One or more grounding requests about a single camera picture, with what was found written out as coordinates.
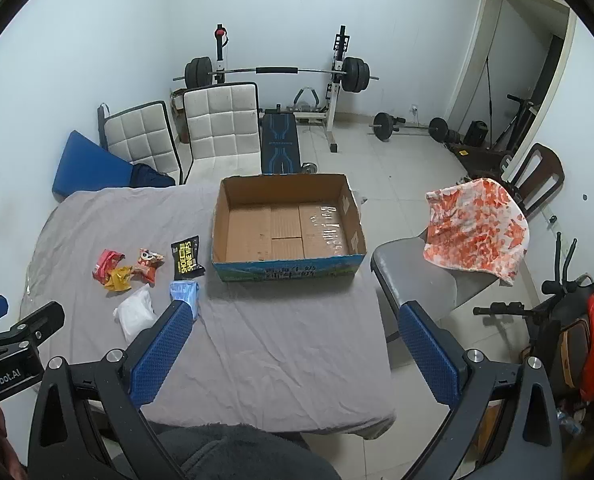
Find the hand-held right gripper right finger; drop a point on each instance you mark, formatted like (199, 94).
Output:
(429, 355)

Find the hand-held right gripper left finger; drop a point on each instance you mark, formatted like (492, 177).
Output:
(162, 355)

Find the white soft plastic bag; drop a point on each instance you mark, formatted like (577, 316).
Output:
(134, 312)

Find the light blue soft packet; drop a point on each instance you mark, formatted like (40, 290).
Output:
(184, 292)

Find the yellow snack packet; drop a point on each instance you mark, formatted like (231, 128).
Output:
(118, 280)

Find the red snack packet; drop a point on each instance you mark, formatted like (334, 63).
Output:
(104, 262)

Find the orange cartoon snack packet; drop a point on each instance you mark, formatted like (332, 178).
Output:
(148, 262)

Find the black and yellow wipes packet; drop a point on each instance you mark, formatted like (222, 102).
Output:
(187, 260)

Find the grey padded seat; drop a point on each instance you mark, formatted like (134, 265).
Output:
(412, 270)

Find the person's dark clothing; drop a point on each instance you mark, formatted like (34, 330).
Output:
(237, 455)

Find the orange and white floral cloth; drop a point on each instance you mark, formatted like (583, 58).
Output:
(477, 230)

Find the black exercise bike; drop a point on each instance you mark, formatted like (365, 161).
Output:
(562, 305)

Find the blue foam mat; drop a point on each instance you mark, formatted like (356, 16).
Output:
(84, 165)

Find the dark blue cloth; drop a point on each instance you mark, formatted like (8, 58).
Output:
(149, 177)

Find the small white quilted chair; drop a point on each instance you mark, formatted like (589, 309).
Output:
(137, 140)

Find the brown wooden chair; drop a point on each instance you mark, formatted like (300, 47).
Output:
(547, 170)

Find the small metal weight plate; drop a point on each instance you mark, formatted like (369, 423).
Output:
(309, 167)

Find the black bag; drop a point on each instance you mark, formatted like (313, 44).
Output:
(475, 133)

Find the short barbell with plates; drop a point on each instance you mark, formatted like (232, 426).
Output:
(388, 126)

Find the large white quilted chair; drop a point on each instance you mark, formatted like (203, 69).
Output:
(222, 125)

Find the small brown cardboard box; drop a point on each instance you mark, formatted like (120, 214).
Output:
(179, 115)

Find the black and blue weight bench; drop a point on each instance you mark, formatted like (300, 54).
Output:
(279, 145)

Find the black kick scooter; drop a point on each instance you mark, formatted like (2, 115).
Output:
(517, 120)

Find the barbell with black plates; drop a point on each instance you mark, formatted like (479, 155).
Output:
(277, 70)

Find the cream door frame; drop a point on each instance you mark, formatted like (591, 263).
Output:
(482, 35)

